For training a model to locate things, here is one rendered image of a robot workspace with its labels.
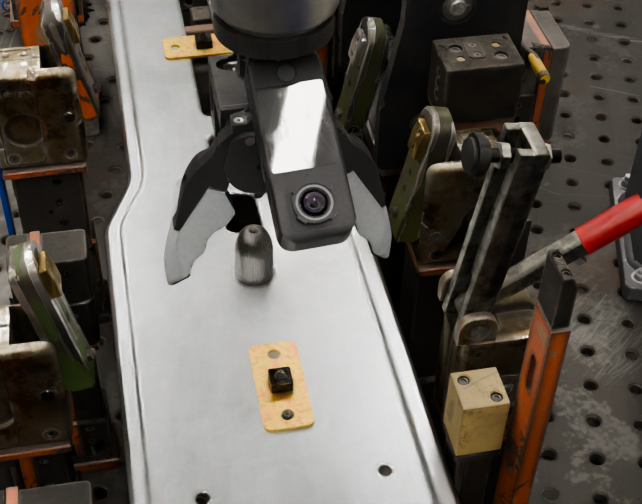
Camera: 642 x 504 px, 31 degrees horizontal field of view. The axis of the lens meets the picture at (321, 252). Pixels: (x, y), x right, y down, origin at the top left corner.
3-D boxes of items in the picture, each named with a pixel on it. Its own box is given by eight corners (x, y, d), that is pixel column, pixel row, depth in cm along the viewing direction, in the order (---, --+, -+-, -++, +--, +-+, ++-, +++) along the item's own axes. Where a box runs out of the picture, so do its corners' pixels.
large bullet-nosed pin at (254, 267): (233, 274, 98) (231, 216, 94) (270, 270, 99) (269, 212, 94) (239, 300, 96) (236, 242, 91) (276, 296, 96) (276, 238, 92)
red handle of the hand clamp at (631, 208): (443, 283, 86) (634, 174, 82) (456, 298, 88) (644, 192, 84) (459, 324, 83) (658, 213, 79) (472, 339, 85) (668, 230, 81)
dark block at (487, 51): (398, 357, 130) (431, 37, 101) (459, 349, 131) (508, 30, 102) (410, 391, 126) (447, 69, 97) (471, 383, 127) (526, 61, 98)
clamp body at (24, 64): (18, 288, 136) (-38, 37, 113) (122, 276, 138) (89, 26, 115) (19, 346, 130) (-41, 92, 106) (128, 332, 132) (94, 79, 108)
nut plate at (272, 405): (247, 348, 90) (247, 338, 89) (295, 342, 91) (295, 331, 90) (264, 433, 84) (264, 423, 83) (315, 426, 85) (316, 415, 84)
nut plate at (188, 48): (165, 61, 118) (164, 51, 118) (161, 40, 121) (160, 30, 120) (246, 53, 120) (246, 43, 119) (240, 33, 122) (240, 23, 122)
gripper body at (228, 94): (317, 118, 80) (321, -40, 72) (343, 198, 74) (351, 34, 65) (207, 130, 79) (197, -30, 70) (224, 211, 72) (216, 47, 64)
